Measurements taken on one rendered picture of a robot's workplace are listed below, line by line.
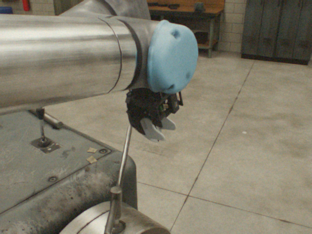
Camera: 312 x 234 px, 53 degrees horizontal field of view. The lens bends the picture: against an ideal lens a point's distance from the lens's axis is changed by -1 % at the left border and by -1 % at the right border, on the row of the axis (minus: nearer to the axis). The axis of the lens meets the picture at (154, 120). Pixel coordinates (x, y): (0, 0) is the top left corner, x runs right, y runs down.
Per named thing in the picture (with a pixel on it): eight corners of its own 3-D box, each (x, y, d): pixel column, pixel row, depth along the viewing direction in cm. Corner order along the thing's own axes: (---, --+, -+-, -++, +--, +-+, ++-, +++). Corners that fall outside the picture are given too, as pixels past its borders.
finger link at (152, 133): (165, 158, 65) (156, 126, 59) (144, 148, 69) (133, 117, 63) (174, 148, 67) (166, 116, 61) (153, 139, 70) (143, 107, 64)
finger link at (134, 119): (140, 139, 64) (128, 107, 58) (134, 137, 65) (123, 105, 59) (154, 125, 66) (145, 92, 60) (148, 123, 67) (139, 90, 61)
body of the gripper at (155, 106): (161, 131, 58) (146, 78, 50) (127, 118, 63) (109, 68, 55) (185, 107, 62) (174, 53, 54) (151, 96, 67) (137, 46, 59)
